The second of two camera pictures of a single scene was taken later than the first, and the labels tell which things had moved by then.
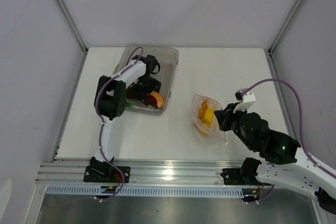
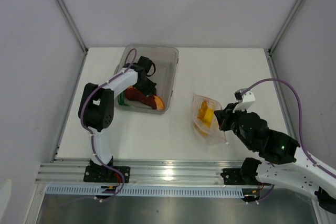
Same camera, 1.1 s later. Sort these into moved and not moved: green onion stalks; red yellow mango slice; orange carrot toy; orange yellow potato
Moved: green onion stalks
Not moved: red yellow mango slice; orange yellow potato; orange carrot toy
